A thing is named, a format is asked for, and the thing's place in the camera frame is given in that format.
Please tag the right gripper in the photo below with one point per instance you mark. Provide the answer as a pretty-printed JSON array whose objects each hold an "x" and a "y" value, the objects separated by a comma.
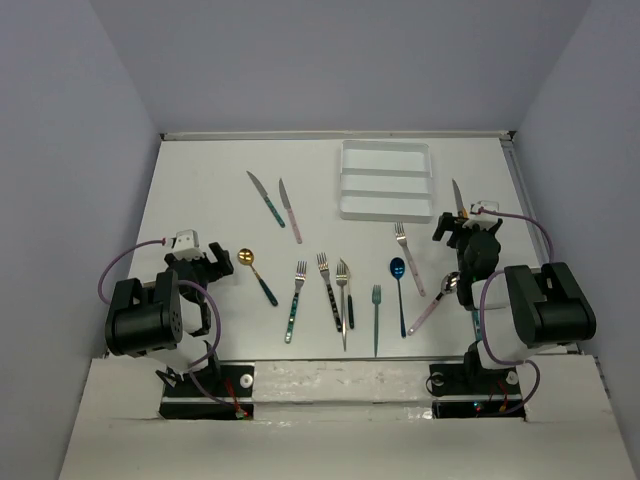
[{"x": 449, "y": 221}]

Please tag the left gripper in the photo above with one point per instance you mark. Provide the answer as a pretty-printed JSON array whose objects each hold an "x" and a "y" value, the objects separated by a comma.
[{"x": 215, "y": 269}]

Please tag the black handled knife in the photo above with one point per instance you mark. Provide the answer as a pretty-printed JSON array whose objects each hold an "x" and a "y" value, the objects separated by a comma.
[{"x": 461, "y": 211}]

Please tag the spoon pink handle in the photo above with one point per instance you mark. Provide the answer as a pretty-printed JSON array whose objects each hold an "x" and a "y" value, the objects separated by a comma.
[{"x": 448, "y": 286}]

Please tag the teal handled knife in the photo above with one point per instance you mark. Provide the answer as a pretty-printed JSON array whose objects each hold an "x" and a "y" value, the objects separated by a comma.
[{"x": 264, "y": 195}]

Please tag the pink handled knife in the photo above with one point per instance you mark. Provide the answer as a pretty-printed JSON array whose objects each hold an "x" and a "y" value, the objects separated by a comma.
[{"x": 287, "y": 205}]

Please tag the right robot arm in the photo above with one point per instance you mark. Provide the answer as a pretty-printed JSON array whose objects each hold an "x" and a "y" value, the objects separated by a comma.
[{"x": 482, "y": 287}]

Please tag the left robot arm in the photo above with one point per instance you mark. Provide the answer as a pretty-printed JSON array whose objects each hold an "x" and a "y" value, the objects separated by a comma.
[{"x": 174, "y": 320}]

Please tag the blue spoon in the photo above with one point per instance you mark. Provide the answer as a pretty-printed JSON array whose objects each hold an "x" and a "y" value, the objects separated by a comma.
[{"x": 397, "y": 270}]

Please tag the teal metal fork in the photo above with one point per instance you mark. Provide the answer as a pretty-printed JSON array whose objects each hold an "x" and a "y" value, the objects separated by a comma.
[{"x": 376, "y": 300}]

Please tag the white cutlery tray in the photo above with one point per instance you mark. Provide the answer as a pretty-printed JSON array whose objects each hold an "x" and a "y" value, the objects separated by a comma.
[{"x": 386, "y": 181}]

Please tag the silver fork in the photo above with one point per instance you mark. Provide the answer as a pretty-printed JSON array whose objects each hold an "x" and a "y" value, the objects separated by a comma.
[{"x": 341, "y": 280}]

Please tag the white front board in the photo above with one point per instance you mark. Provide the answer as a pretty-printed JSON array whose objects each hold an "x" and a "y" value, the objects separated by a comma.
[{"x": 358, "y": 442}]

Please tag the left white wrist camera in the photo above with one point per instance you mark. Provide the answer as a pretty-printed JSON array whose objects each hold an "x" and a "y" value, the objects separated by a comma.
[{"x": 186, "y": 241}]

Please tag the gold spoon teal handle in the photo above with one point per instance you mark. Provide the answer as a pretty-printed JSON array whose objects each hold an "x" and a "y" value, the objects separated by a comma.
[{"x": 246, "y": 258}]

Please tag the fork pink handle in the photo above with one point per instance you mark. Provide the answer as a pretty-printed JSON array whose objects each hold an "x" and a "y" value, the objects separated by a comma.
[{"x": 401, "y": 238}]

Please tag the metal right rail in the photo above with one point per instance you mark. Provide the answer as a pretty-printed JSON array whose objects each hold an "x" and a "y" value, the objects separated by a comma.
[{"x": 530, "y": 210}]

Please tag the metal rail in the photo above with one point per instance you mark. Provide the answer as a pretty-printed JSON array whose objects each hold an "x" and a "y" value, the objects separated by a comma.
[
  {"x": 332, "y": 134},
  {"x": 530, "y": 210}
]

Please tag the fork teal patterned handle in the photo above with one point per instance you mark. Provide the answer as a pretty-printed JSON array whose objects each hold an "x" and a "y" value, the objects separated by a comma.
[{"x": 300, "y": 277}]

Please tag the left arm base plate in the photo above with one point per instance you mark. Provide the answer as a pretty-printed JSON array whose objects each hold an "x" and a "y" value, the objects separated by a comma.
[{"x": 226, "y": 395}]

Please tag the fork black patterned handle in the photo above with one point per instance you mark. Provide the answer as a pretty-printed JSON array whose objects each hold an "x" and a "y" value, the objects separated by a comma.
[{"x": 323, "y": 267}]

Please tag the gold knife dark green handle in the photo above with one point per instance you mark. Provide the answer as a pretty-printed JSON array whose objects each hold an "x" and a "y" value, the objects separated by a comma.
[{"x": 350, "y": 305}]

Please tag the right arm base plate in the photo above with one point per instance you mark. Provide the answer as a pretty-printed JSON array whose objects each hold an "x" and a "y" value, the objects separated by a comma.
[{"x": 458, "y": 395}]

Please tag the metal rear rail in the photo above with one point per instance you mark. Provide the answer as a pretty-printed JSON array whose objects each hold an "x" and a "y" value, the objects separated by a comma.
[{"x": 332, "y": 134}]

